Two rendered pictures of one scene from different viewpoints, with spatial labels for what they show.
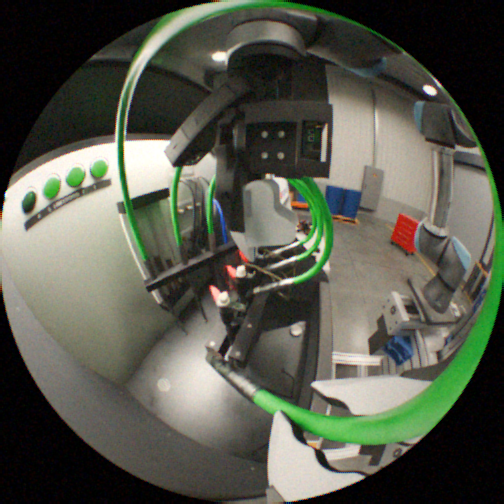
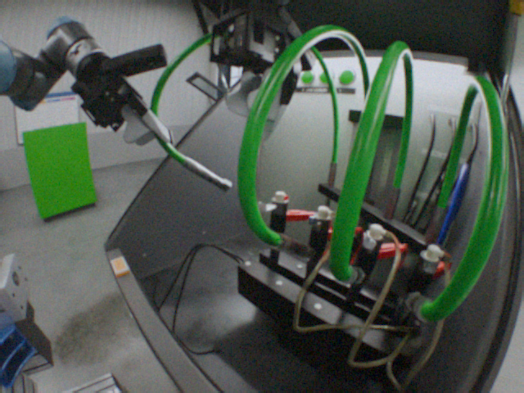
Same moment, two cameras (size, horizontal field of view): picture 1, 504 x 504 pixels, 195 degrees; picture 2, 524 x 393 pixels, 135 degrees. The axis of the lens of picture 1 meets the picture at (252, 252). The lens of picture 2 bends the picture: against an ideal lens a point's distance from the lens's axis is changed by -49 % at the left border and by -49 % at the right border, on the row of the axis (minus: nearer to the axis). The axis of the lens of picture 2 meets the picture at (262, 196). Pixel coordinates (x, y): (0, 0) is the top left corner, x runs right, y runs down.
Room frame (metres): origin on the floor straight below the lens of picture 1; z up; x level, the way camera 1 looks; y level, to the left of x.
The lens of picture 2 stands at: (0.26, -0.26, 1.25)
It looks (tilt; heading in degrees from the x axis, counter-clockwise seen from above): 21 degrees down; 113
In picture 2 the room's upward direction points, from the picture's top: 3 degrees clockwise
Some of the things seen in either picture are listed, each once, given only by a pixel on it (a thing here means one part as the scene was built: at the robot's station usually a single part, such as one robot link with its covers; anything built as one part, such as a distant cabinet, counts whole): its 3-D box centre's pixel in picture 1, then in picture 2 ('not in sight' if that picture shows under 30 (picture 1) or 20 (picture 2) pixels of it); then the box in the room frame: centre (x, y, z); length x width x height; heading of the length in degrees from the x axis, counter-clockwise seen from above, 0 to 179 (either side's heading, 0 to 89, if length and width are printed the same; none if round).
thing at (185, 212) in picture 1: (188, 207); (442, 164); (0.48, 0.22, 1.21); 0.13 x 0.03 x 0.31; 161
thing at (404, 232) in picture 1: (407, 235); not in sight; (2.24, -3.89, 0.43); 0.70 x 0.46 x 0.86; 5
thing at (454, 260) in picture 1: (455, 261); not in sight; (0.12, -0.68, 1.20); 0.13 x 0.12 x 0.14; 9
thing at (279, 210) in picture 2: (234, 330); (271, 255); (0.16, 0.04, 1.01); 0.05 x 0.03 x 0.21; 71
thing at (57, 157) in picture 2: not in sight; (59, 168); (-3.54, 0.63, 0.65); 0.95 x 0.86 x 1.30; 78
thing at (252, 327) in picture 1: (248, 314); (318, 321); (0.28, 0.01, 0.91); 0.34 x 0.10 x 0.15; 161
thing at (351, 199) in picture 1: (341, 203); not in sight; (4.28, -2.89, 0.51); 1.20 x 0.85 x 1.02; 68
